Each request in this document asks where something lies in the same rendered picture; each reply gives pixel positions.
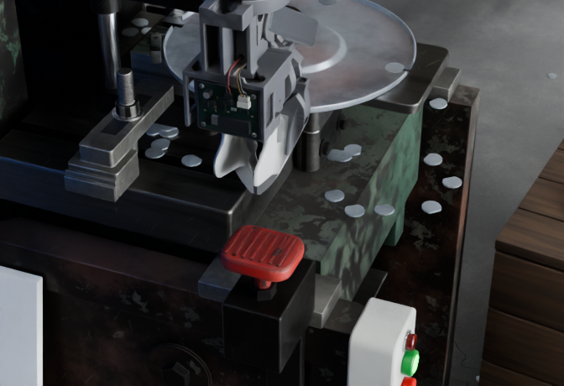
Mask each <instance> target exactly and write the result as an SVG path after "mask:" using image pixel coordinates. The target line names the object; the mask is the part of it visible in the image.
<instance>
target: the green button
mask: <svg viewBox="0 0 564 386"><path fill-rule="evenodd" d="M417 355H419V352H418V351H417V350H415V349H414V351H408V350H407V352H405V354H404V356H403V359H402V363H401V368H400V372H401V373H402V374H404V375H406V376H410V377H411V376H413V374H414V373H413V365H414V361H415V357H416V356H417Z"/></svg>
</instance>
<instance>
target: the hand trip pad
mask: <svg viewBox="0 0 564 386"><path fill-rule="evenodd" d="M303 254H304V244H303V242H302V240H301V239H300V238H298V237H297V236H294V235H291V234H288V233H284V232H278V231H275V230H271V229H268V228H264V227H257V226H252V225H247V226H241V227H240V228H238V229H237V230H236V231H235V232H234V233H233V234H232V236H231V237H230V238H229V239H228V241H227V243H226V244H225V245H224V247H223V248H222V251H221V254H220V255H221V263H222V266H223V267H224V268H225V269H227V270H229V271H231V272H234V273H238V274H243V275H247V276H250V277H254V285H255V286H256V287H257V288H260V289H266V288H268V287H269V286H270V285H271V282H281V281H284V280H286V279H288V278H289V277H290V276H291V275H292V274H293V272H294V271H295V268H296V267H297V265H298V264H299V262H300V261H301V259H302V257H303Z"/></svg>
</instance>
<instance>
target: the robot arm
mask: <svg viewBox="0 0 564 386"><path fill-rule="evenodd" d="M203 1H204V3H203V4H202V5H201V6H200V7H199V20H200V40H201V52H200V53H199V54H198V55H197V56H196V57H195V58H194V59H193V60H192V61H191V62H190V63H189V65H188V66H187V67H186V68H185V69H184V70H183V71H182V78H183V94H184V110H185V126H187V127H189V126H190V125H191V123H192V122H193V121H194V120H195V119H196V117H197V127H198V128H201V129H205V130H209V131H213V132H217V133H221V134H222V140H221V143H220V146H219V148H218V151H217V153H216V156H215V158H214V161H213V171H214V175H215V176H216V177H218V178H221V177H223V176H224V175H226V174H228V173H229V172H231V171H233V170H235V171H236V173H237V174H238V177H239V178H240V180H241V181H242V182H243V183H244V185H245V186H246V187H247V188H248V190H249V191H250V192H251V193H254V194H257V195H261V194H262V193H263V192H264V191H266V190H267V189H268V188H269V187H270V186H271V185H272V184H273V182H274V181H275V179H276V178H277V176H278V175H279V173H280V171H281V170H282V168H283V167H284V165H285V162H286V160H287V159H288V158H289V156H290V153H291V151H292V149H293V148H294V146H295V144H296V143H297V141H298V139H299V137H300V135H301V133H302V131H303V129H304V127H305V126H306V124H307V121H308V118H309V116H310V110H311V100H310V95H309V91H308V86H309V83H310V79H309V78H305V77H302V69H301V65H300V63H301V61H302V60H303V59H304V57H303V56H302V55H301V54H300V53H299V52H298V51H297V50H296V49H295V46H296V45H297V44H302V45H307V46H312V45H313V44H314V43H315V39H316V31H317V27H318V21H317V20H316V19H315V18H312V17H310V16H307V15H305V14H303V13H302V12H301V11H300V10H299V9H298V8H295V7H292V6H288V5H287V4H288V3H289V2H290V0H203ZM193 80H194V93H195V103H194V104H193V105H192V107H191V108H190V105H189V88H188V85H189V84H190V83H191V82H192V81H193ZM256 141H259V142H261V143H263V148H262V151H261V152H260V154H259V159H257V156H256V149H257V147H258V144H257V142H256Z"/></svg>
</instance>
